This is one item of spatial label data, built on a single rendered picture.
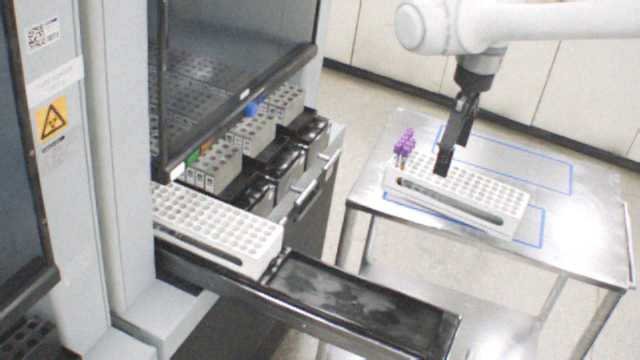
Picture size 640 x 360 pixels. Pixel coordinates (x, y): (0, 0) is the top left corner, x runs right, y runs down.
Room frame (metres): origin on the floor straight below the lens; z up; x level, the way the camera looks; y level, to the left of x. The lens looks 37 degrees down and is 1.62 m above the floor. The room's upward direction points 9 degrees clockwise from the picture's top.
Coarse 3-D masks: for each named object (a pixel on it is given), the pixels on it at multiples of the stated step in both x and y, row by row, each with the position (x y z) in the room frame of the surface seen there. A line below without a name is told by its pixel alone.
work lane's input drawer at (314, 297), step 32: (160, 256) 0.82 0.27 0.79; (192, 256) 0.81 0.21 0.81; (288, 256) 0.86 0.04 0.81; (224, 288) 0.77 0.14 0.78; (256, 288) 0.77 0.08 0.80; (288, 288) 0.78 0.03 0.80; (320, 288) 0.79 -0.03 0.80; (352, 288) 0.81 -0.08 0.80; (384, 288) 0.81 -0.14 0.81; (288, 320) 0.73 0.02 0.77; (320, 320) 0.72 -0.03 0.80; (352, 320) 0.73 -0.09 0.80; (384, 320) 0.74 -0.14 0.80; (416, 320) 0.75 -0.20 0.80; (448, 320) 0.75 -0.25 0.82; (352, 352) 0.70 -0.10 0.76; (384, 352) 0.68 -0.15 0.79; (416, 352) 0.67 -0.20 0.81; (448, 352) 0.69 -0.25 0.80
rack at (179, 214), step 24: (168, 192) 0.91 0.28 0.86; (192, 192) 0.92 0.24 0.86; (168, 216) 0.85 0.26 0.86; (192, 216) 0.86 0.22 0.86; (216, 216) 0.87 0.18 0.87; (240, 216) 0.88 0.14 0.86; (168, 240) 0.83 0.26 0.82; (192, 240) 0.85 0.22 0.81; (216, 240) 0.81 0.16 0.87; (240, 240) 0.82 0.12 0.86; (264, 240) 0.84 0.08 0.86; (240, 264) 0.81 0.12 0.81; (264, 264) 0.80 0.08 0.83
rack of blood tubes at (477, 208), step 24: (408, 168) 1.10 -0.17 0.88; (432, 168) 1.11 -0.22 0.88; (456, 168) 1.13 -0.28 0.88; (408, 192) 1.07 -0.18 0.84; (432, 192) 1.10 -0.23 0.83; (456, 192) 1.04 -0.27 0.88; (480, 192) 1.05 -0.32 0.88; (504, 192) 1.07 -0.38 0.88; (456, 216) 1.03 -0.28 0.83; (480, 216) 1.05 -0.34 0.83; (504, 216) 0.99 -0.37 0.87
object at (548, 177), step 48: (384, 144) 1.27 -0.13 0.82; (432, 144) 1.31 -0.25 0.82; (480, 144) 1.35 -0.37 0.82; (528, 144) 1.39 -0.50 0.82; (384, 192) 1.08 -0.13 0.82; (528, 192) 1.17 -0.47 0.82; (576, 192) 1.21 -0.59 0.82; (480, 240) 0.98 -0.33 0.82; (528, 240) 1.00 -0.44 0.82; (576, 240) 1.03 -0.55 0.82; (624, 240) 1.05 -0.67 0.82; (432, 288) 1.37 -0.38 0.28; (624, 288) 0.90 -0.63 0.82; (480, 336) 1.21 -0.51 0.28; (528, 336) 1.23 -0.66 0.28
